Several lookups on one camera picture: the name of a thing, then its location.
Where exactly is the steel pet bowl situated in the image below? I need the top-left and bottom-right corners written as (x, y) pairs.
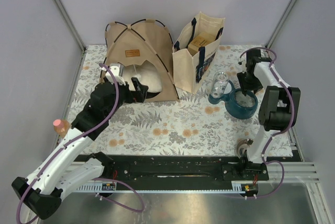
top-left (236, 139), bottom-right (253, 158)

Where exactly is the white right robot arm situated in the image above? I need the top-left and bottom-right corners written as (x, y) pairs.
top-left (236, 47), bottom-right (301, 180)

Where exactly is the beige fabric pet tent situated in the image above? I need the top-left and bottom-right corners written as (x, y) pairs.
top-left (98, 18), bottom-right (180, 102)

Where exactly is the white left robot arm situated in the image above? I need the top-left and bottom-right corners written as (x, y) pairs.
top-left (12, 77), bottom-right (148, 223)

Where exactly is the cream canvas tote bag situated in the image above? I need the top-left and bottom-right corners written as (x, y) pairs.
top-left (172, 12), bottom-right (225, 94)

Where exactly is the floral patterned mat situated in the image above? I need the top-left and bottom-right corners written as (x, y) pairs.
top-left (56, 43), bottom-right (294, 156)

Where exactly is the cream fluffy pillow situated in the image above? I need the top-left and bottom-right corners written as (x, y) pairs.
top-left (122, 61), bottom-right (162, 93)

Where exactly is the white slotted cable duct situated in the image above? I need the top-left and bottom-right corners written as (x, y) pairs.
top-left (75, 181), bottom-right (245, 194)

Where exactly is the aluminium frame rail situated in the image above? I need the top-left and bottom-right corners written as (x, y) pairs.
top-left (35, 161), bottom-right (321, 183)

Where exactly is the brown cardboard box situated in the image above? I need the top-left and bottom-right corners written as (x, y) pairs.
top-left (187, 32), bottom-right (215, 55)

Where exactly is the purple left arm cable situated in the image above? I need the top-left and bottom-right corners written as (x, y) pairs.
top-left (16, 63), bottom-right (146, 224)

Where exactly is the teal double pet bowl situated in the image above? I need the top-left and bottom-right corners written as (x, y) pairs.
top-left (208, 81), bottom-right (258, 119)

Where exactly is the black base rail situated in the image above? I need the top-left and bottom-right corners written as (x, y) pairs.
top-left (83, 152), bottom-right (270, 191)

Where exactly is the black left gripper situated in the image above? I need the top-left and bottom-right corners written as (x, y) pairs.
top-left (105, 77), bottom-right (148, 119)

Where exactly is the pink cap juice bottle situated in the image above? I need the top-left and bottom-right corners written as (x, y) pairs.
top-left (53, 119), bottom-right (71, 139)

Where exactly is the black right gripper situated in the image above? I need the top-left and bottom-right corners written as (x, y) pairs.
top-left (237, 71), bottom-right (263, 96)

